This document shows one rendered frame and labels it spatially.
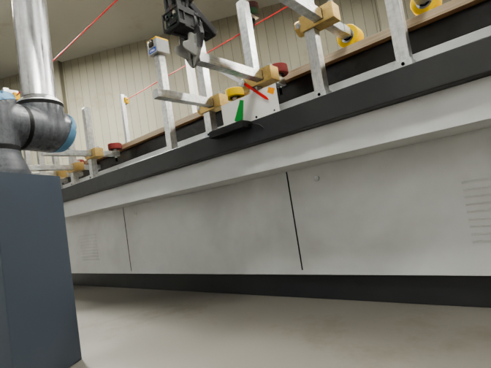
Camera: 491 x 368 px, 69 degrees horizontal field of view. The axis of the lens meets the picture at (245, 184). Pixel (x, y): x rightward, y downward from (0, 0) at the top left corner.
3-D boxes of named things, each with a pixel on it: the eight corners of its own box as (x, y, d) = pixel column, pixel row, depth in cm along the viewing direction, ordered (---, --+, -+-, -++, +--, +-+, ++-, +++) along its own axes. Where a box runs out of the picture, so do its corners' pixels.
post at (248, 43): (263, 126, 125) (242, -4, 128) (255, 129, 127) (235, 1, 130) (269, 127, 127) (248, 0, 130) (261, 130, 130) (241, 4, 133)
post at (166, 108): (172, 150, 157) (158, 52, 160) (165, 152, 160) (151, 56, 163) (180, 150, 160) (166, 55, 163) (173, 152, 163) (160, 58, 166)
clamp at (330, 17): (332, 15, 104) (329, -2, 105) (294, 35, 113) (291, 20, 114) (342, 21, 109) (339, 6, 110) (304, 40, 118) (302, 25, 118)
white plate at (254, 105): (279, 112, 119) (274, 82, 119) (223, 131, 135) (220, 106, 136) (280, 112, 119) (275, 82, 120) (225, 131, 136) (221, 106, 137)
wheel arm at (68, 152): (43, 156, 183) (42, 148, 183) (41, 158, 185) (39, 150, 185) (120, 157, 216) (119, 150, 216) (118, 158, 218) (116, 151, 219)
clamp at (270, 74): (271, 78, 120) (269, 63, 121) (242, 91, 129) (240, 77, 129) (280, 81, 125) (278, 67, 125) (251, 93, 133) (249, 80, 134)
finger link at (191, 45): (180, 63, 97) (176, 31, 97) (197, 69, 101) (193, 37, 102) (188, 59, 95) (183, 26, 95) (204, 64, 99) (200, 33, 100)
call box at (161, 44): (157, 52, 158) (155, 35, 159) (148, 58, 163) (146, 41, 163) (170, 55, 163) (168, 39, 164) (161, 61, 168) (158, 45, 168)
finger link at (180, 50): (173, 68, 99) (169, 36, 99) (190, 72, 103) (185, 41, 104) (180, 63, 97) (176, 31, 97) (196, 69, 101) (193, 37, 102)
